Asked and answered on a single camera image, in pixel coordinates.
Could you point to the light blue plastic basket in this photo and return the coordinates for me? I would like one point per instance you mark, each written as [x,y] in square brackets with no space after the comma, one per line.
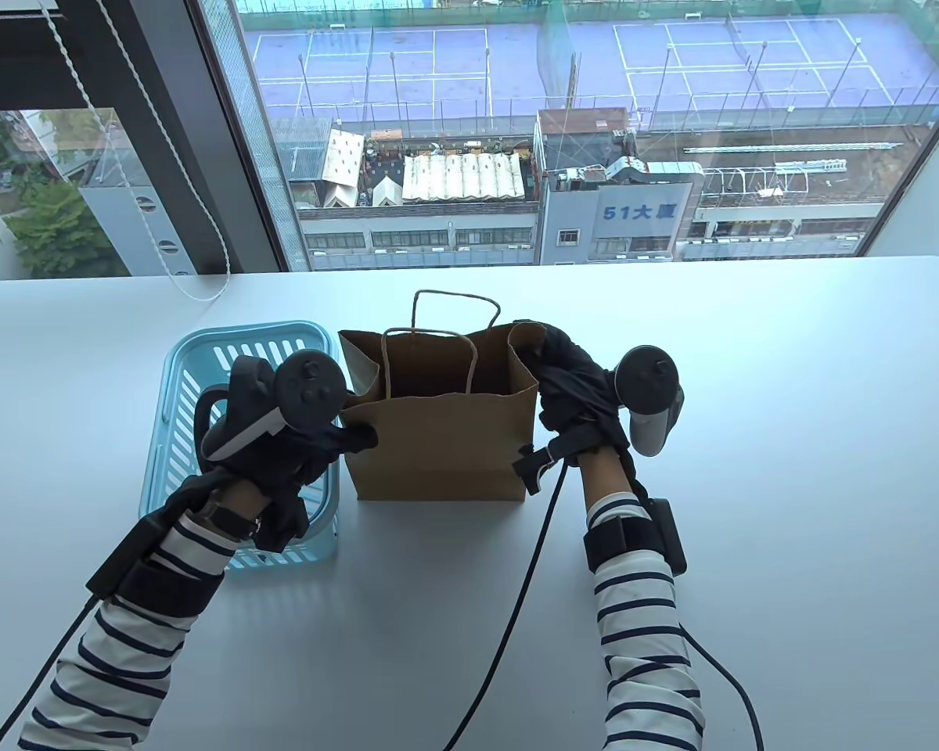
[196,344]

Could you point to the black grey right hand controller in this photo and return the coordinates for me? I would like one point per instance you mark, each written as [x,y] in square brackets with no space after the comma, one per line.
[648,383]

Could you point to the person's left forearm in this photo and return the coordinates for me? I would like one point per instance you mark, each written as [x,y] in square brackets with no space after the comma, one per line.
[109,673]

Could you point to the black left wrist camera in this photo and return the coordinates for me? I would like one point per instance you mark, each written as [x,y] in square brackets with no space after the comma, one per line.
[156,563]

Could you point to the brown paper bag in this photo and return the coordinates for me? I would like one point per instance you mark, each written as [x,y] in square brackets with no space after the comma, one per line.
[438,446]

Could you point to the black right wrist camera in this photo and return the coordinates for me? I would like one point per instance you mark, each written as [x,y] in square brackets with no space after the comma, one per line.
[622,540]

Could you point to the person's left hand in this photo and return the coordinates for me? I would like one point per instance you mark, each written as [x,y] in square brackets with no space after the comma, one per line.
[297,461]

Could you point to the person's right hand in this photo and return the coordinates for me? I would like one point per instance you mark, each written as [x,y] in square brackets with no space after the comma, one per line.
[575,391]

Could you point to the dark window frame pillar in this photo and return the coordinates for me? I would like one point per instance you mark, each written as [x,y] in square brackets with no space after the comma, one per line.
[172,117]

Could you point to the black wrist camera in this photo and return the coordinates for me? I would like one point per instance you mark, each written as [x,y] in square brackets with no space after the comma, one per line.
[156,563]
[622,540]

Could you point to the person's right forearm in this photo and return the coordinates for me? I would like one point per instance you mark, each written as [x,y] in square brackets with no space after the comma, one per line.
[642,649]

